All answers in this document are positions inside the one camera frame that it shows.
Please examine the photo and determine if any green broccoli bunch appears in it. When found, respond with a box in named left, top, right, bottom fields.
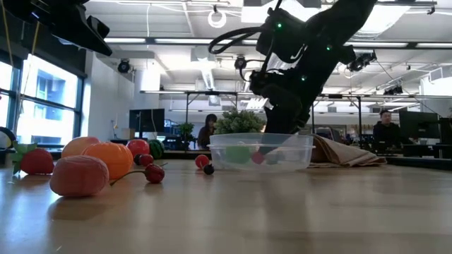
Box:
left=214, top=109, right=268, bottom=135

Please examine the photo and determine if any black computer monitor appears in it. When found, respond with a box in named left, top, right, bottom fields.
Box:
left=398, top=110, right=441, bottom=140
left=129, top=108, right=166, bottom=133
left=439, top=117, right=452, bottom=145

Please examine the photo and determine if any person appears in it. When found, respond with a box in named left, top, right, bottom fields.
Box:
left=197, top=113, right=218, bottom=151
left=372, top=109, right=403, bottom=149

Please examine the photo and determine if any black metal rack frame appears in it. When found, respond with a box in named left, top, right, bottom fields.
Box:
left=184, top=90, right=239, bottom=124
left=309, top=94, right=364, bottom=135

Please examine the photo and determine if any small pink peach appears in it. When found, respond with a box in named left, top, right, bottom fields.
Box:
left=49, top=155, right=110, bottom=198

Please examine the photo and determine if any beige folded cloth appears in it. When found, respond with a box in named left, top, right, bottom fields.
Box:
left=309, top=133, right=388, bottom=169

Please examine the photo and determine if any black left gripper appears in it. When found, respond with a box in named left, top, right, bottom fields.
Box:
left=31, top=0, right=113, bottom=56

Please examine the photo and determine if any white coiled cable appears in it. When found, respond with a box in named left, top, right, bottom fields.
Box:
left=207, top=9, right=227, bottom=29

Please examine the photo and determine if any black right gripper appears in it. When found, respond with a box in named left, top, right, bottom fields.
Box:
left=249, top=68, right=315, bottom=164

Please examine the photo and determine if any small green striped watermelon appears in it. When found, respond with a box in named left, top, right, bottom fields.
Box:
left=148, top=139, right=165, bottom=160

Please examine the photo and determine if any black framed window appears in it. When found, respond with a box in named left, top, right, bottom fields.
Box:
left=0, top=52, right=85, bottom=151

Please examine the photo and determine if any large pink yellow peach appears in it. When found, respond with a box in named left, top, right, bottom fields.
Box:
left=61, top=136, right=102, bottom=159

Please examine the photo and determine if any orange tangerine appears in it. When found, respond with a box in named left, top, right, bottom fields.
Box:
left=81, top=141, right=134, bottom=181

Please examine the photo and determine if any red strawberry with green leaves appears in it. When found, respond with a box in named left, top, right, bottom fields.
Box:
left=9, top=141, right=56, bottom=176
left=250, top=150, right=266, bottom=166

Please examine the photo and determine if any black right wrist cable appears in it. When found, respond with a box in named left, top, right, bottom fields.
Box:
left=208, top=26, right=275, bottom=84

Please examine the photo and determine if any long ceiling light strip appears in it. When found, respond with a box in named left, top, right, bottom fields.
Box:
left=103, top=37, right=258, bottom=46
left=344, top=41, right=452, bottom=49

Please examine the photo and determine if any green office plant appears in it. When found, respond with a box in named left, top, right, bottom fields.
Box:
left=178, top=122, right=196, bottom=152

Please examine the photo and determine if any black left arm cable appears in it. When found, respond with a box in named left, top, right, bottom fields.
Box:
left=0, top=126, right=17, bottom=150

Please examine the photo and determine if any large red tomato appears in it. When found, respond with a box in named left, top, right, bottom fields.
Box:
left=126, top=138, right=151, bottom=159

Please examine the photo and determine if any clear plastic tupperware container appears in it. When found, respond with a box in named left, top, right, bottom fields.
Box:
left=207, top=133, right=316, bottom=173

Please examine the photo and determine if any dark red cherry with stem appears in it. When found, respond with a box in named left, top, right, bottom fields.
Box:
left=109, top=162, right=170, bottom=187

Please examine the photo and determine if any black track light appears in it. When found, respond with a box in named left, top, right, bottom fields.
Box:
left=345, top=50, right=378, bottom=73
left=383, top=85, right=405, bottom=96

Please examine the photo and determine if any yellow cable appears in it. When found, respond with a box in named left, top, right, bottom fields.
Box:
left=0, top=0, right=40, bottom=135

